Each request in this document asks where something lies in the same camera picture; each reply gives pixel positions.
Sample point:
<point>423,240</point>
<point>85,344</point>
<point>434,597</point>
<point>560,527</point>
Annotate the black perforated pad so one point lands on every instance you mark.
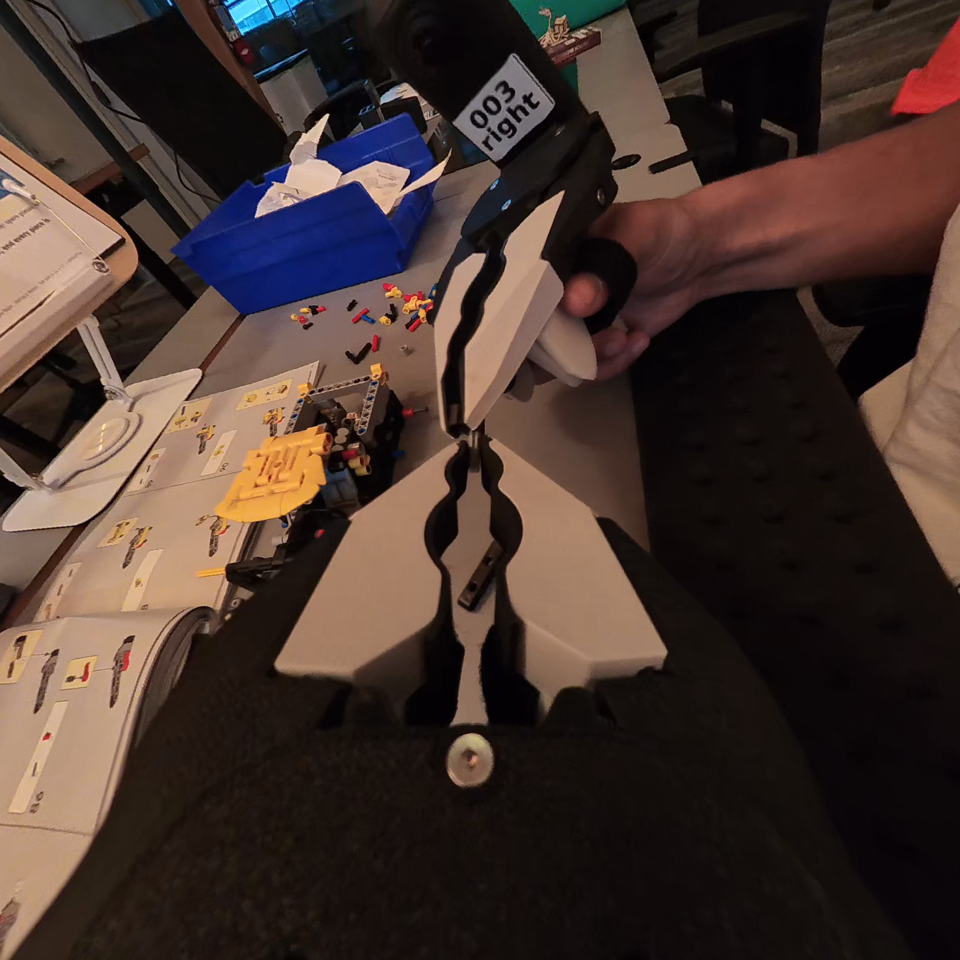
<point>787,600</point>

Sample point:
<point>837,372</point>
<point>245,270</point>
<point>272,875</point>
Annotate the brown toy model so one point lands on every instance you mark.
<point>566,37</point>

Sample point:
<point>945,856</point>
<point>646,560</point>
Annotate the printed instruction sheet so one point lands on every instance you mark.
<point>37,255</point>

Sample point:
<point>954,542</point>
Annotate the document holder stand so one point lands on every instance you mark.
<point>90,450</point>

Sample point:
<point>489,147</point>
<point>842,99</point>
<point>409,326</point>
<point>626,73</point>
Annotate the crumpled white papers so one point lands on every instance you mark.
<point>330,180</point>

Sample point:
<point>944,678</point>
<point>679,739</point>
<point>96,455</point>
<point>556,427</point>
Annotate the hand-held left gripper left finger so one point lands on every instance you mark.
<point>360,600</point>

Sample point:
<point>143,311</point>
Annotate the black monitor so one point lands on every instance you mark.
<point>180,97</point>

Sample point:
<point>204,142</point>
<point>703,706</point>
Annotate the person's right forearm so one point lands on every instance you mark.
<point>825,202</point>

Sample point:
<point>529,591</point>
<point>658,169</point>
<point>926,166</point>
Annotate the green upright panel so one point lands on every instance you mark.
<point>592,11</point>

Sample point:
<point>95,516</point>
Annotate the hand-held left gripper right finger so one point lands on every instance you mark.
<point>585,600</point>

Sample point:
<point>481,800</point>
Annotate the partly built yellow toy car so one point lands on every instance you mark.
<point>277,472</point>

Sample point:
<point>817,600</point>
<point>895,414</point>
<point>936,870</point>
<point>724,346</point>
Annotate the person's right hand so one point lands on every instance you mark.
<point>667,262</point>

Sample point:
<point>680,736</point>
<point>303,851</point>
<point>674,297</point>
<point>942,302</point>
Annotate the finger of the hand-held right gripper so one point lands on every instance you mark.
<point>517,300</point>
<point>450,330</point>

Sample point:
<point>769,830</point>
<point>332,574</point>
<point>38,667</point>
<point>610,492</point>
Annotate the black toy beam with holes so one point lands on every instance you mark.
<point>480,574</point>

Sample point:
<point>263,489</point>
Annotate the blue storage bin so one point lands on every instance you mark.
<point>315,240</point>

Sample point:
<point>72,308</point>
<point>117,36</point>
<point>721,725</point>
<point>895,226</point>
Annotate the small heap of coloured pins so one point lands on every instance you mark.
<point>397,304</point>

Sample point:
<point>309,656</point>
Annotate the grey desk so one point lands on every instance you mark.
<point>570,420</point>

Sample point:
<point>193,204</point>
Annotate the adjacent grey table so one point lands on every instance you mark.
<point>637,97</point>

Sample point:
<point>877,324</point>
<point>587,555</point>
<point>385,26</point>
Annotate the open instruction booklet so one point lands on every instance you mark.
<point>90,712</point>

